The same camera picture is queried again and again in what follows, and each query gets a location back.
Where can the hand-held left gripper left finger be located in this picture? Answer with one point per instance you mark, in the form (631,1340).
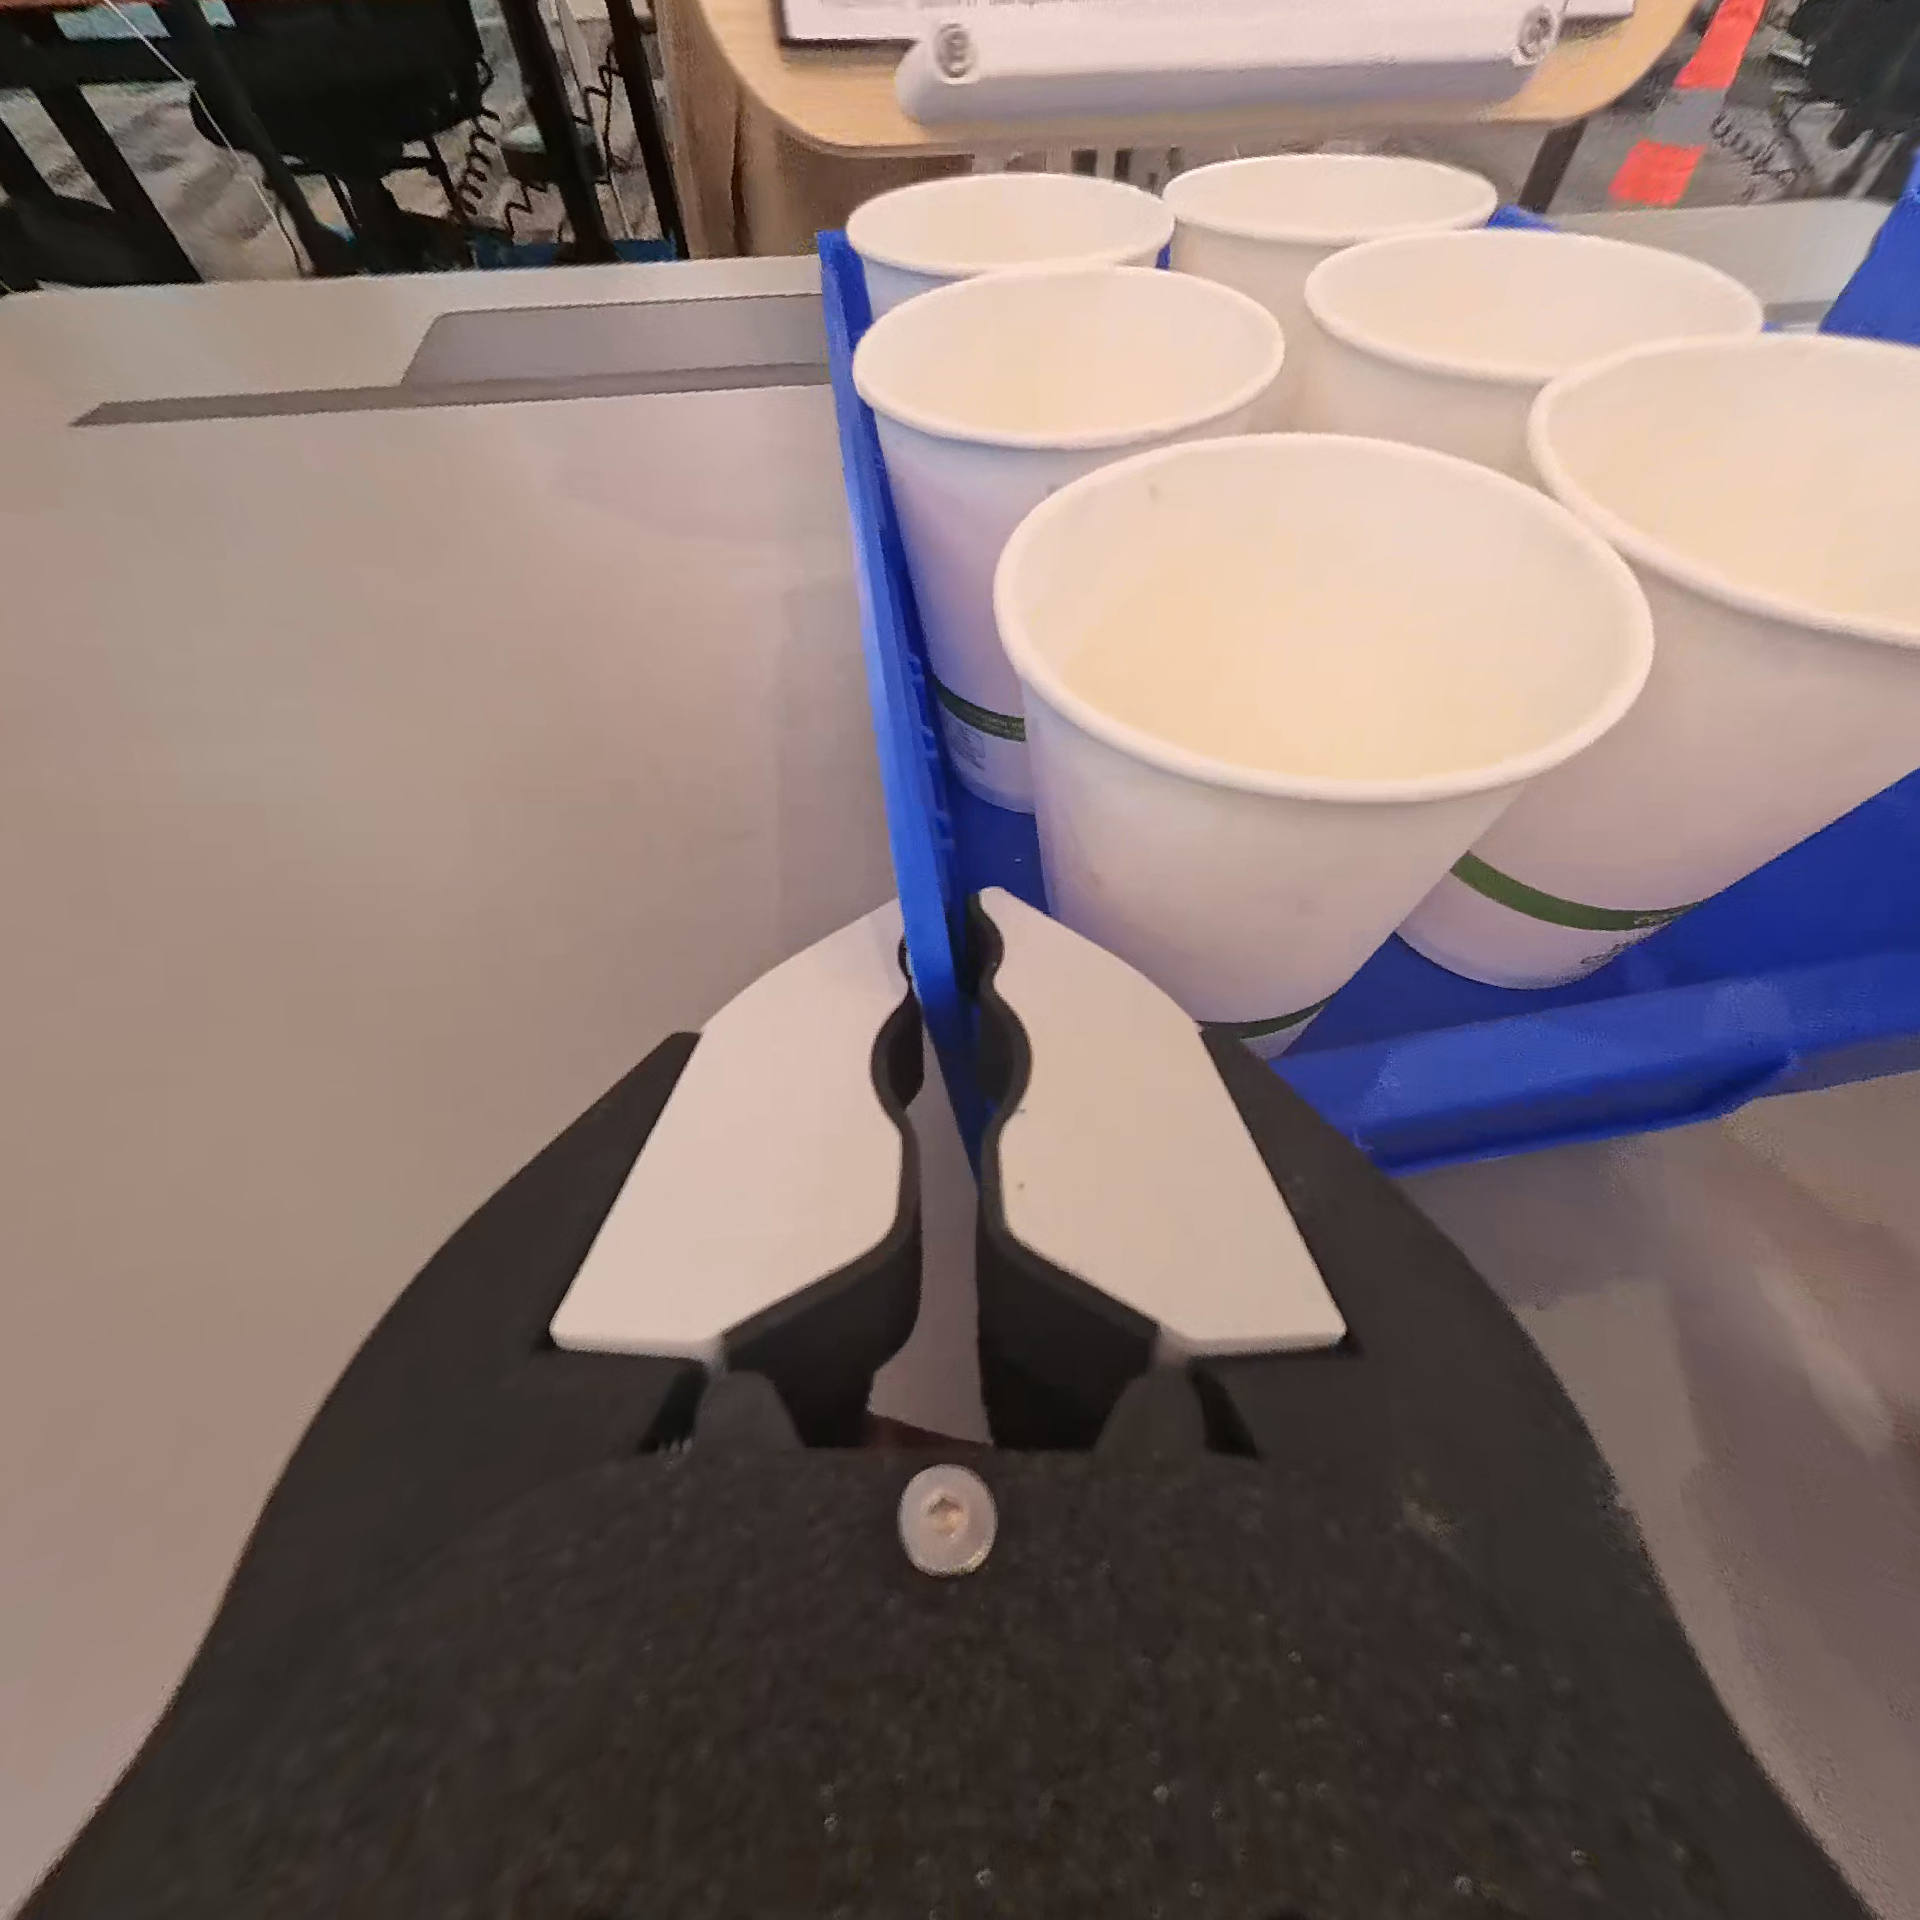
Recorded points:
(734,1180)

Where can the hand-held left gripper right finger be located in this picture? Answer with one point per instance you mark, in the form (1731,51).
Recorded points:
(1151,1180)

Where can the cluster of white cups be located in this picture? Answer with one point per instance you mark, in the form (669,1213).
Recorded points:
(1316,626)

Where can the beige hanging coat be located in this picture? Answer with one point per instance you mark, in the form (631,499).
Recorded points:
(726,183)

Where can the instruction sheet on tablet stand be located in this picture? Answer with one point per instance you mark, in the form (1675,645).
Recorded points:
(835,101)

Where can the printed instruction sheet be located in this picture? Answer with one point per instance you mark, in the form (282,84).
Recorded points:
(854,20)

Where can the orange traffic cone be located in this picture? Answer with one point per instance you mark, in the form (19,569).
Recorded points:
(1680,118)

